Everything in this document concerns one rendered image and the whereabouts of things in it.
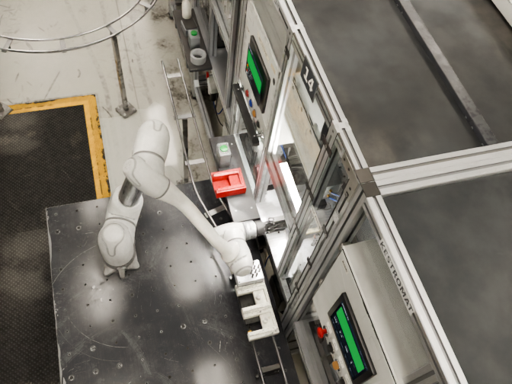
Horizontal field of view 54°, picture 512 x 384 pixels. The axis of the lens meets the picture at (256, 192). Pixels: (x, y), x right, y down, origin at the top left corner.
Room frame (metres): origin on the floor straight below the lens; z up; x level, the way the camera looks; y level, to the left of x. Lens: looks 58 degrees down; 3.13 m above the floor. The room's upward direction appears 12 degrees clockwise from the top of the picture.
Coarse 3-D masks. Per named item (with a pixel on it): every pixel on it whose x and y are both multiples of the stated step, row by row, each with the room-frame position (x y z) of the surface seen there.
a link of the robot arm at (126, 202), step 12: (156, 120) 1.27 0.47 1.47; (144, 132) 1.18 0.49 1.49; (156, 132) 1.20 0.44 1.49; (168, 132) 1.25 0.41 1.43; (144, 144) 1.12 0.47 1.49; (156, 144) 1.14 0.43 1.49; (168, 144) 1.19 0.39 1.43; (120, 192) 1.14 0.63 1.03; (132, 192) 1.11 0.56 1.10; (108, 204) 1.14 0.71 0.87; (120, 204) 1.11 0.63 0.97; (132, 204) 1.12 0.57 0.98; (108, 216) 1.07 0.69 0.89; (120, 216) 1.07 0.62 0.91; (132, 216) 1.09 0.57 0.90
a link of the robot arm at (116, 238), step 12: (108, 228) 0.98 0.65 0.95; (120, 228) 0.99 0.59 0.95; (132, 228) 1.04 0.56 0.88; (108, 240) 0.92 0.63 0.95; (120, 240) 0.94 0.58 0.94; (132, 240) 0.99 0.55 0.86; (108, 252) 0.89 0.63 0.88; (120, 252) 0.90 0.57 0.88; (132, 252) 0.95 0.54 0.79; (120, 264) 0.89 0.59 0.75
